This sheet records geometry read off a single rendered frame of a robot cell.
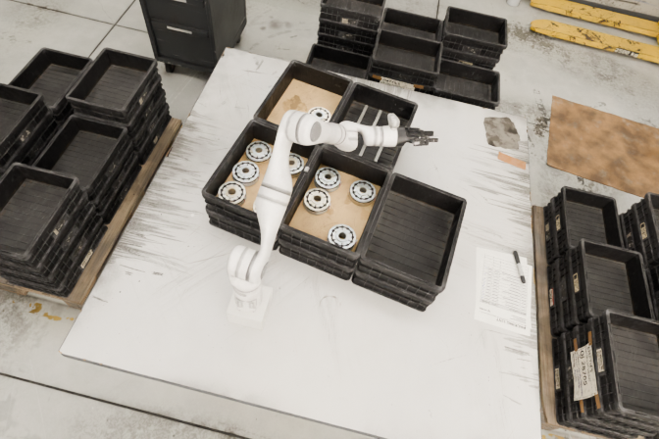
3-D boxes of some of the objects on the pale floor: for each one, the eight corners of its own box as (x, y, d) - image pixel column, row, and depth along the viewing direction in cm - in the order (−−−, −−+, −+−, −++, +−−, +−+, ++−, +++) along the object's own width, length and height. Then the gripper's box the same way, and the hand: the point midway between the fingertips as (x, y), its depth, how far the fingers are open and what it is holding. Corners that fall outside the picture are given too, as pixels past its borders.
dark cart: (221, 89, 312) (204, -35, 237) (159, 74, 314) (124, -54, 239) (247, 37, 346) (241, -86, 271) (191, 24, 347) (170, -103, 272)
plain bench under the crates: (464, 482, 198) (543, 480, 140) (118, 391, 203) (56, 353, 145) (476, 192, 287) (527, 118, 229) (234, 133, 292) (226, 46, 234)
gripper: (385, 138, 168) (428, 138, 170) (396, 154, 155) (441, 154, 157) (388, 119, 164) (430, 120, 167) (399, 133, 151) (445, 133, 154)
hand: (431, 136), depth 162 cm, fingers open, 5 cm apart
